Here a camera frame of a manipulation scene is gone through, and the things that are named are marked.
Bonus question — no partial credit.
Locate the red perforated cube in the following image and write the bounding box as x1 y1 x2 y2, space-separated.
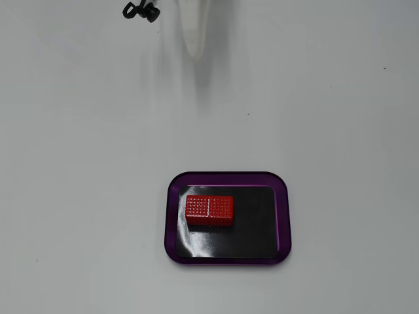
185 194 235 228

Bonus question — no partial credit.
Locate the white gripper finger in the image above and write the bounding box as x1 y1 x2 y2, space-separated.
176 0 211 63

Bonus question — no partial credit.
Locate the purple tray with black liner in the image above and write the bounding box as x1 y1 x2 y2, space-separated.
164 171 292 266

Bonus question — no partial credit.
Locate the small black object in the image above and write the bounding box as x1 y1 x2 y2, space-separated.
122 0 161 24

